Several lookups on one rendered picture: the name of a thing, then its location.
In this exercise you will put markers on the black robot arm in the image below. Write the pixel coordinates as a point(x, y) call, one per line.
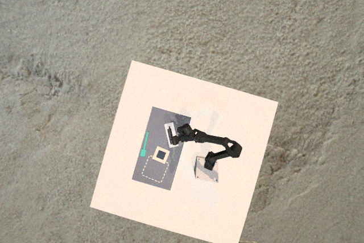
point(201, 137)

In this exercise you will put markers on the white tile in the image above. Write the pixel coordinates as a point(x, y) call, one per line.
point(161, 154)

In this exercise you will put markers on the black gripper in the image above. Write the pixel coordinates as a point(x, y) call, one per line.
point(175, 139)

